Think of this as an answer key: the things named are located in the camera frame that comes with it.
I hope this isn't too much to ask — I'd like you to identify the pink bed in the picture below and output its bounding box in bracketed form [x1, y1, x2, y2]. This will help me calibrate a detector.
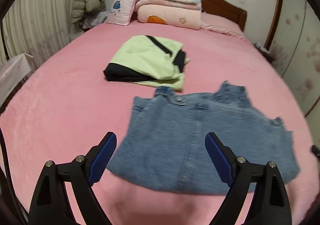
[0, 11, 320, 225]

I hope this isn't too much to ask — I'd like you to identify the wooden headboard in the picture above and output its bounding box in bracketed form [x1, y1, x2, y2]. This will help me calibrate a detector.
[124, 0, 248, 33]

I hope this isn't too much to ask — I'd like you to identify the black cable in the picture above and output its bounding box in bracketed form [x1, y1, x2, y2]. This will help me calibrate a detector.
[0, 127, 28, 225]

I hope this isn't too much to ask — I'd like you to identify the flat pink pillow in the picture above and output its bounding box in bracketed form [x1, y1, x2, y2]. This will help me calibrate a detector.
[199, 11, 247, 39]

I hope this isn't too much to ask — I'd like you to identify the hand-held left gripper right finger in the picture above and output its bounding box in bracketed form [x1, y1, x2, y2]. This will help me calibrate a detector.
[204, 132, 293, 225]

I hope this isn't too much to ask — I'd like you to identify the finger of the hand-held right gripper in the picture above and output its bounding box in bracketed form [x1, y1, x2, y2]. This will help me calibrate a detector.
[311, 144, 320, 163]

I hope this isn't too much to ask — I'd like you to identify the small grey bedside item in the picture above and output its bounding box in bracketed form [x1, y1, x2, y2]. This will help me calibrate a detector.
[253, 42, 271, 54]

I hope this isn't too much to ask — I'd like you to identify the blue denim jacket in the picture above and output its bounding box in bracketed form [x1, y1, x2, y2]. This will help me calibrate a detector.
[106, 81, 300, 196]

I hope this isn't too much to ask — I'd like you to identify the pink folded quilt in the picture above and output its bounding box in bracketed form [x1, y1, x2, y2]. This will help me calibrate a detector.
[134, 0, 203, 31]

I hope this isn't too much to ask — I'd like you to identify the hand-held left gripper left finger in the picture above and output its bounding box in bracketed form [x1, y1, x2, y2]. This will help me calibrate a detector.
[28, 131, 118, 225]

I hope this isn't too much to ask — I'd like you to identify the light green folded jacket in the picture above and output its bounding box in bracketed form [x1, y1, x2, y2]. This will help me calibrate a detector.
[107, 35, 187, 91]

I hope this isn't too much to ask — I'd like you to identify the white pleated curtain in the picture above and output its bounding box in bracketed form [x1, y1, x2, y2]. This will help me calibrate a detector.
[0, 0, 83, 67]

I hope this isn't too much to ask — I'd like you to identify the floral panel wardrobe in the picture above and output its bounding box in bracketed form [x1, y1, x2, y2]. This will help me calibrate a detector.
[264, 0, 320, 118]

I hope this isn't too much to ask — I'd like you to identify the pink embroidered cushion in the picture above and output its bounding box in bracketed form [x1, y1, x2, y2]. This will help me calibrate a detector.
[106, 0, 138, 26]

